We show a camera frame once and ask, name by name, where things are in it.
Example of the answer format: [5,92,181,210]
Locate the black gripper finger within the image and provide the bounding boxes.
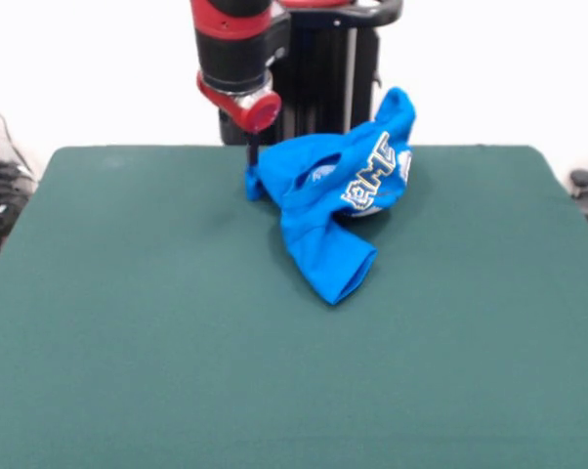
[245,131,262,170]

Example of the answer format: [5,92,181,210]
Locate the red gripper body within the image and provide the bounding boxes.
[195,70,282,136]

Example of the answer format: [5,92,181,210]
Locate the blue printed T-shirt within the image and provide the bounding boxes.
[244,86,417,307]

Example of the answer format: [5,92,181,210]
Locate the dark green table cloth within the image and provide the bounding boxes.
[0,144,588,469]

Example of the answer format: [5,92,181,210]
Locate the black office chair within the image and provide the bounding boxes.
[568,168,588,245]

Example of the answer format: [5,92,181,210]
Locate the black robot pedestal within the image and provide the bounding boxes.
[218,0,403,147]

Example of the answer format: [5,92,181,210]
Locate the black cable tangle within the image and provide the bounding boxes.
[0,90,39,258]

